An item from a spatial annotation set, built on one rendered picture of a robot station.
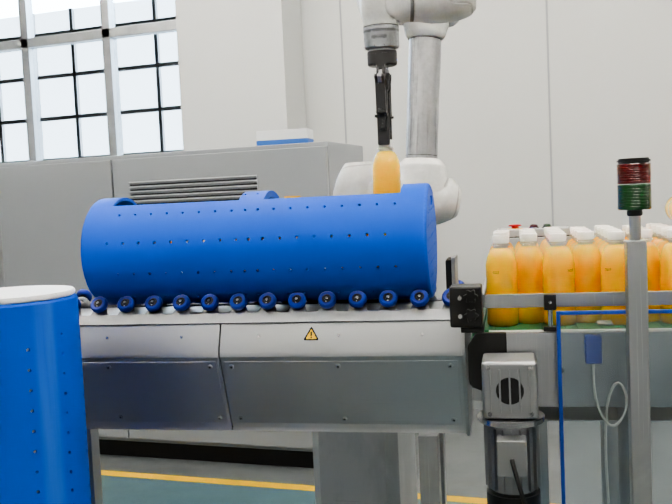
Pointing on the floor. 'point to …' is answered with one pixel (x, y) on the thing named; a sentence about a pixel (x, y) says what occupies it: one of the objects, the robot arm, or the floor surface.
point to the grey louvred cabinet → (67, 231)
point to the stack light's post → (638, 371)
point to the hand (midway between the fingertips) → (384, 131)
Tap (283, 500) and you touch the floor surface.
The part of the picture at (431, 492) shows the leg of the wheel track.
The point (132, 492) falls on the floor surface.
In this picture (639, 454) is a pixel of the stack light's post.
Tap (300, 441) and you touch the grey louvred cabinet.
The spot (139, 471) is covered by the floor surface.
